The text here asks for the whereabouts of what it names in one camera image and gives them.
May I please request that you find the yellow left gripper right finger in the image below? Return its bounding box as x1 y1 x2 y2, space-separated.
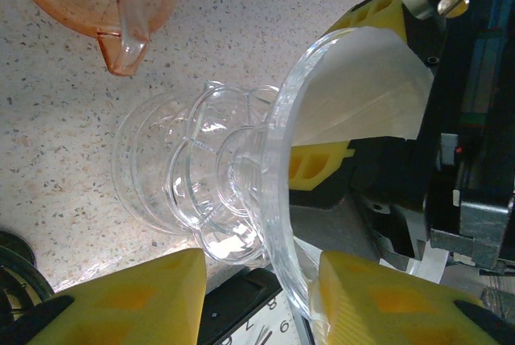
312 250 515 345

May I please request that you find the clear glass carafe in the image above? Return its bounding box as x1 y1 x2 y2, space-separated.
110 91 210 237

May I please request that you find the black rectangular analog clock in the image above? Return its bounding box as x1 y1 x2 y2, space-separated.
199 268 311 345

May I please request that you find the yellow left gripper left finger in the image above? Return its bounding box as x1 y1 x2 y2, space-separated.
23 248 208 345

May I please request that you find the smoked glass carafe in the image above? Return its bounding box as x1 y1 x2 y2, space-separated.
0 230 41 314

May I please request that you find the clear glass dripper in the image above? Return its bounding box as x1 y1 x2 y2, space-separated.
163 26 365 328

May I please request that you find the white paper coffee filter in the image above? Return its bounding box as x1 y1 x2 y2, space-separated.
289 26 435 149

